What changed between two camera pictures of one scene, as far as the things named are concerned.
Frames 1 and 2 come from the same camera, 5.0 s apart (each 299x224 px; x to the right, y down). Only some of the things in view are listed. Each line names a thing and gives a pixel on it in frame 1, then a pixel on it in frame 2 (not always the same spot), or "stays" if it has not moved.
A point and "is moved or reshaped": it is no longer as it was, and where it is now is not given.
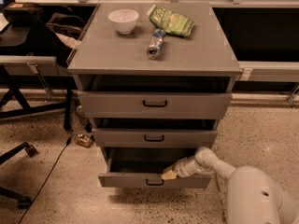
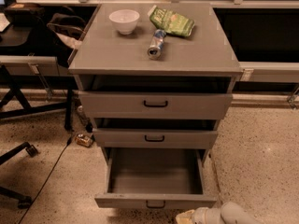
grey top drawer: [153, 105] stays
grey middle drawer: [151, 137] stays
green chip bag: [171, 22] stays
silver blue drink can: [153, 50] stays
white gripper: [179, 168] to [202, 216]
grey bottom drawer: [143, 167] is moved or reshaped
